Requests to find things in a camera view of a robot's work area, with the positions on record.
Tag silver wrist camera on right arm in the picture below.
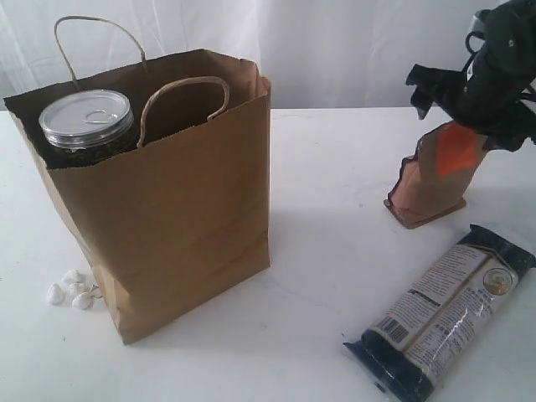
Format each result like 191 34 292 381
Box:
468 9 490 35

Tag brown paper shopping bag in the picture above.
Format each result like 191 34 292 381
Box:
5 49 271 344

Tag long noodle package black ends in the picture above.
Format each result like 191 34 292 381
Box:
344 224 535 401

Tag brown pouch with orange label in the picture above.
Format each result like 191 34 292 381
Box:
384 121 491 229

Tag dark can with pull-tab lid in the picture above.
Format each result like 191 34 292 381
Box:
39 90 137 168

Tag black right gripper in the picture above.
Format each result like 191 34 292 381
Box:
405 1 535 151

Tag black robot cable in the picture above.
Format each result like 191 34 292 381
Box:
464 31 487 58

